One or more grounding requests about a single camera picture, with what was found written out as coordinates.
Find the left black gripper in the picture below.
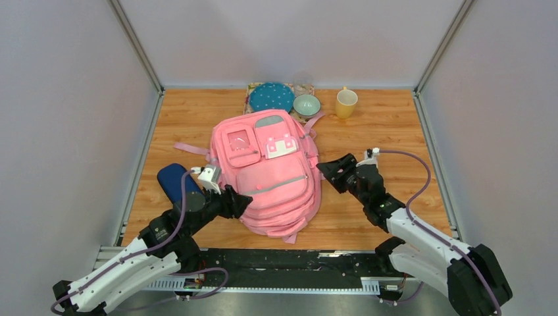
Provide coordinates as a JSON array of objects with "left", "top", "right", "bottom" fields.
[{"left": 186, "top": 181, "right": 253, "bottom": 236}]

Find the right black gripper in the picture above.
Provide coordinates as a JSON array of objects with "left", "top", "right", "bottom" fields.
[{"left": 316, "top": 154, "right": 368, "bottom": 207}]

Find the pink student backpack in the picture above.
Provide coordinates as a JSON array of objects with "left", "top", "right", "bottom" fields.
[{"left": 174, "top": 109, "right": 324, "bottom": 244}]

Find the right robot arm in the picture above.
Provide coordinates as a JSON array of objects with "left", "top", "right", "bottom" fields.
[{"left": 317, "top": 148, "right": 513, "bottom": 315}]

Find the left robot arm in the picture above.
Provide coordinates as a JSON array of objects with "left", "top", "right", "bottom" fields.
[{"left": 51, "top": 185, "right": 253, "bottom": 315}]

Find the yellow mug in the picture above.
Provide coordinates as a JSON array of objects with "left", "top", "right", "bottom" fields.
[{"left": 335, "top": 87, "right": 359, "bottom": 119}]

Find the navy blue pencil case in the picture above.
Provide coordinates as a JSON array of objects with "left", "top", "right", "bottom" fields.
[{"left": 157, "top": 163, "right": 202, "bottom": 204}]

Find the light green bowl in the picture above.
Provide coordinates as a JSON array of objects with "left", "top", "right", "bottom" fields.
[{"left": 293, "top": 94, "right": 321, "bottom": 119}]

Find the clear drinking glass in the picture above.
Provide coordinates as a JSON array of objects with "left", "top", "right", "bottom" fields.
[{"left": 293, "top": 72, "right": 313, "bottom": 97}]

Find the floral placemat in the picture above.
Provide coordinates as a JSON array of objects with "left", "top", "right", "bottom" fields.
[{"left": 243, "top": 82, "right": 311, "bottom": 124}]

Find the blue polka dot plate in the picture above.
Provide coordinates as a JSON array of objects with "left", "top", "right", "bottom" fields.
[{"left": 248, "top": 82, "right": 295, "bottom": 112}]

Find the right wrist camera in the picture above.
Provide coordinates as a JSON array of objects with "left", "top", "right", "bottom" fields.
[{"left": 356, "top": 147, "right": 380, "bottom": 167}]

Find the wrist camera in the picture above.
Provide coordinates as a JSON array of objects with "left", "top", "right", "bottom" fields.
[
  {"left": 356, "top": 147, "right": 380, "bottom": 167},
  {"left": 190, "top": 164, "right": 222, "bottom": 194}
]

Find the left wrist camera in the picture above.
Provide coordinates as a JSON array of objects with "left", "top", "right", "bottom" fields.
[{"left": 190, "top": 164, "right": 222, "bottom": 194}]

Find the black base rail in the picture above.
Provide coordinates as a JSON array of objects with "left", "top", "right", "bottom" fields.
[{"left": 179, "top": 248, "right": 404, "bottom": 289}]

